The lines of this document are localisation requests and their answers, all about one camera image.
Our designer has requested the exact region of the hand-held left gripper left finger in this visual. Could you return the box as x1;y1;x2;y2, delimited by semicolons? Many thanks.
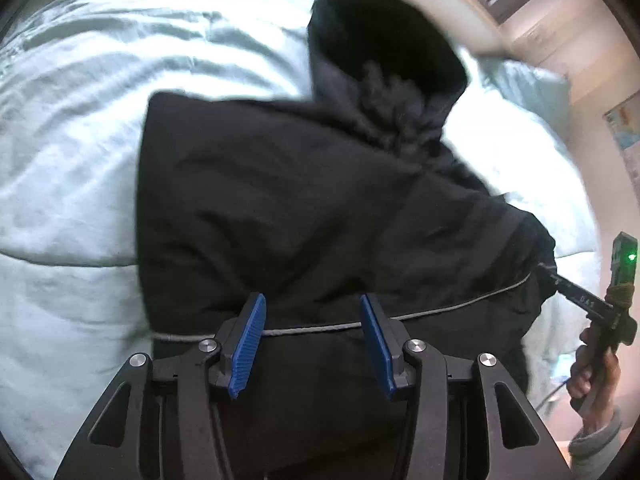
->
54;292;267;480

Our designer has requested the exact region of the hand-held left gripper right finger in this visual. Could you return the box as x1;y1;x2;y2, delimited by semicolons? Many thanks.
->
360;293;576;480

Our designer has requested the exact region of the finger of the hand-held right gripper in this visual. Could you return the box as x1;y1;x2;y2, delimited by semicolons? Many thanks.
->
536;261;610;313

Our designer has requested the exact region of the black hooded jacket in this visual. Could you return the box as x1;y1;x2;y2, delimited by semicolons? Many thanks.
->
136;0;558;480

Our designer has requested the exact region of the person's right forearm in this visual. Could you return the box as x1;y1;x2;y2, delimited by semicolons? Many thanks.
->
567;407;626;472

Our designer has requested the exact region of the person's right hand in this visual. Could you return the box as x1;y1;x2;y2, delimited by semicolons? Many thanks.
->
569;345;622;433

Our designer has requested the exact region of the light blue quilt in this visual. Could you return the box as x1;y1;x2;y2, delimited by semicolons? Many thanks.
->
0;0;603;480

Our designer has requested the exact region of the beige window sill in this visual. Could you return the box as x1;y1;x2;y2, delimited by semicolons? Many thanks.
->
425;0;516;58

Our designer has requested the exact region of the grey cable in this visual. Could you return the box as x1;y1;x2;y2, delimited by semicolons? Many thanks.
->
534;379;572;412

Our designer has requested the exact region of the wall map poster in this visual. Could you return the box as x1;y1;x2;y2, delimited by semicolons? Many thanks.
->
604;91;640;187

